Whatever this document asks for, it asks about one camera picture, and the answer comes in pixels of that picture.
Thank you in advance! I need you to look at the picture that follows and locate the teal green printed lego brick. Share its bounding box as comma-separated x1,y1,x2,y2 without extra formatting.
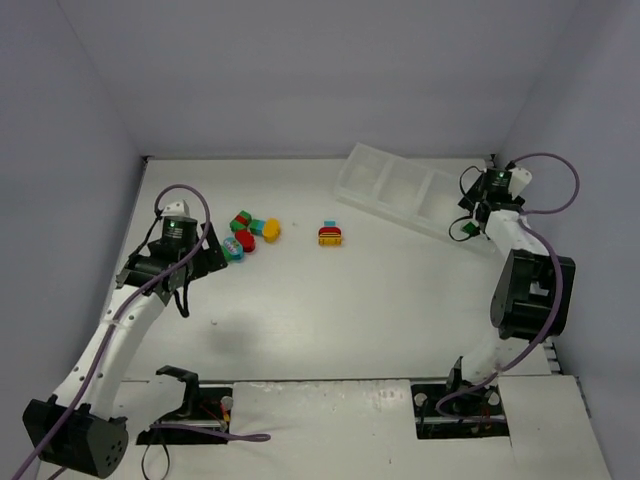
221,236,244,262

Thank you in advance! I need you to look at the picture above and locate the red rounded lego brick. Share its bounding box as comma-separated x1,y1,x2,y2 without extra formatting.
234,229,256,253

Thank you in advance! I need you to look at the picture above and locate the green red lego brick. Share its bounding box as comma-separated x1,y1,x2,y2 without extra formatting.
229,210,253,233

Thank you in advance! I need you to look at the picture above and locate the small green lego brick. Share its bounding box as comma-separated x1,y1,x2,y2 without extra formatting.
461,222,480,237

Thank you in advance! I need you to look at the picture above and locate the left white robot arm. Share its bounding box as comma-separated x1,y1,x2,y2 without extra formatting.
22,214,227,479

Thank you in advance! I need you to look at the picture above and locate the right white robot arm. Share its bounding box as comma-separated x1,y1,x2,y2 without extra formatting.
447,167,576,393

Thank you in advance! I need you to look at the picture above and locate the clear four-compartment tray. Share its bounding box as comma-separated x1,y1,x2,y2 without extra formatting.
334,143,488,245

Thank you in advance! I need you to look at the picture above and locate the yellow rounded lego brick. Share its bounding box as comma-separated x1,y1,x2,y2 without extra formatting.
262,218,281,243

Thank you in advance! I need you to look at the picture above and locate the burger printed lego stack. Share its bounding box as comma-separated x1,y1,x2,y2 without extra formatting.
317,220,343,247

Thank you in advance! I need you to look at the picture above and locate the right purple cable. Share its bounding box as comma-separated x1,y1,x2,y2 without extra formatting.
435,152,581,419

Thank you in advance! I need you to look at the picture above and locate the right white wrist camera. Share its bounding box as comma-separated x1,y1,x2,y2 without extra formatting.
508,166,532,197

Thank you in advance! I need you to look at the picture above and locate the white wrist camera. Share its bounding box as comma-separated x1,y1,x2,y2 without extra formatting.
161,200,190,218
508,166,532,197

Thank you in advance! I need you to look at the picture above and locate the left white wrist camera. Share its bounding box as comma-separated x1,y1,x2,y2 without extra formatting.
161,200,190,218

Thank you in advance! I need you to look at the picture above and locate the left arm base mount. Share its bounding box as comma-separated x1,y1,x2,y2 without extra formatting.
135,365,233,446

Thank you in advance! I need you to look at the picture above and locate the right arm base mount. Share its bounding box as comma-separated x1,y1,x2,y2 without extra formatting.
411,383,510,440

